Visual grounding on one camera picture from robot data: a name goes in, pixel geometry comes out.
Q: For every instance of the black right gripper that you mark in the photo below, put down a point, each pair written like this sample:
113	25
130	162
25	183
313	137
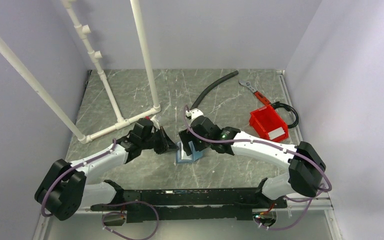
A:
186	137

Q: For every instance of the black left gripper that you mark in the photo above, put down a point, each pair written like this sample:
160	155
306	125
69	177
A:
167	144

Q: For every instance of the blue card holder wallet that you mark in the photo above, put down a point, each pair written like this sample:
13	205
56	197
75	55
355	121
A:
181	156

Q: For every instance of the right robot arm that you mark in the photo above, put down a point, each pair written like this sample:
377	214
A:
233	158

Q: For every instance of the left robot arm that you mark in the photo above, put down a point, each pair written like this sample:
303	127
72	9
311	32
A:
67	186

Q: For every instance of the stack of white cards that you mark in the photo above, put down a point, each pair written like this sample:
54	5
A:
277	134

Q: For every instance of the black base bar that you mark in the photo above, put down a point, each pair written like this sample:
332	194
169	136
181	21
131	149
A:
141	205

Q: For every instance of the red plastic bin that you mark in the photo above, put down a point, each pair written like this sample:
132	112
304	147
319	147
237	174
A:
266	119

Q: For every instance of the red-handled adjustable wrench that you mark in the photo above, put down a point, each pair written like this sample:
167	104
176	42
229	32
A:
255	92

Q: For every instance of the aluminium rail at right edge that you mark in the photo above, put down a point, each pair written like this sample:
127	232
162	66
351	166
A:
287	111

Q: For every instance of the aluminium rail at front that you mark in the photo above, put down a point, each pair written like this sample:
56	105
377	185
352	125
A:
100	199

